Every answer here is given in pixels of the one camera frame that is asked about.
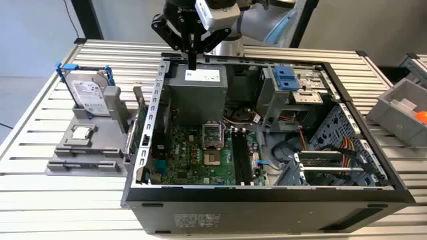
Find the silver CPU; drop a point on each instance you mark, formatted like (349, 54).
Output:
(80, 133)

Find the orange ball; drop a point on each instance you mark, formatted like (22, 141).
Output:
(421, 117)

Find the green graphics card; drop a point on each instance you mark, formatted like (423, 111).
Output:
(142, 117)

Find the white block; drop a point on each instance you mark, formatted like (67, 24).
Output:
(405, 103)

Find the grey crate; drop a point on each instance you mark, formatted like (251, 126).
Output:
(418, 68)

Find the silver drive bay cage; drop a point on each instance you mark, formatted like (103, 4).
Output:
(305, 98)

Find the black post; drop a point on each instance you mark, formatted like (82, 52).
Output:
(302, 25)
(90, 20)

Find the hard disk in blue carrier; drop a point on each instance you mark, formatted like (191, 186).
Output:
(84, 92)

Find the grey parts rack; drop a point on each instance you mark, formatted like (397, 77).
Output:
(100, 140)

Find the black PC case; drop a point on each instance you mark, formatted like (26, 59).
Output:
(234, 212)

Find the green motherboard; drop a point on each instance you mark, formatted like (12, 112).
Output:
(183, 162)

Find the grey power supply unit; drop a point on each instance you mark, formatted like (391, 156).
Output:
(197, 105)

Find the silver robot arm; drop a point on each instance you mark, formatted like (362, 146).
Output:
(254, 20)

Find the CPU socket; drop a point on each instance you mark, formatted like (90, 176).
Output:
(213, 158)

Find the grey plastic bin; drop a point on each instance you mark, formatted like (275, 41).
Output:
(397, 127)

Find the grey disk bay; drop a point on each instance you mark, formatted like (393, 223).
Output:
(329, 169)

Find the black RAM slot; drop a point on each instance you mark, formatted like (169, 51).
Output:
(245, 157)
(239, 157)
(235, 157)

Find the blue plastic drive latch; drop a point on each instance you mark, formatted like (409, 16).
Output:
(285, 77)

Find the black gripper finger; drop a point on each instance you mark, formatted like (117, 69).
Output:
(214, 40)
(169, 32)

